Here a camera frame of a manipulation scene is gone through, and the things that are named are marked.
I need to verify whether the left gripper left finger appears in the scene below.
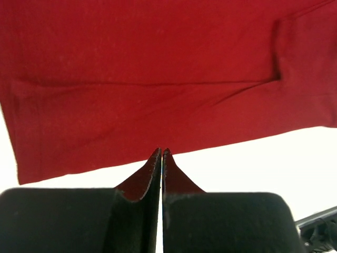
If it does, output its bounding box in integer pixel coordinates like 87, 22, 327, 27
1, 149, 161, 252

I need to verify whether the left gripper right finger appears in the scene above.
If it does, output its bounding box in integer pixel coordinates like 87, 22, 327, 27
162, 149, 304, 253

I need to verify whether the dark red t shirt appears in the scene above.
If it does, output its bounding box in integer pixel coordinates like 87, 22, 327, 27
1, 1, 336, 184

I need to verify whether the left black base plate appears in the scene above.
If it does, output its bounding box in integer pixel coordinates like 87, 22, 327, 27
295, 206, 336, 252

